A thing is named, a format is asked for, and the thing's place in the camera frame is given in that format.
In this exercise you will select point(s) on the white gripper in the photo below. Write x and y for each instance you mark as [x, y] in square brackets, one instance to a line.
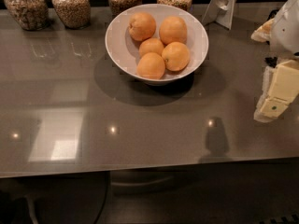
[286, 32]

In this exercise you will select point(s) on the middle small orange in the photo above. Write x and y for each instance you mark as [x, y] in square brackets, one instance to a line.
[151, 45]

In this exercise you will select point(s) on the white ceramic bowl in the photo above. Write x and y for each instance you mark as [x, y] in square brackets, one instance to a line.
[123, 50]

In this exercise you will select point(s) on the far left glass grain jar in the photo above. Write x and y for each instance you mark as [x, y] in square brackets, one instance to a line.
[31, 15]

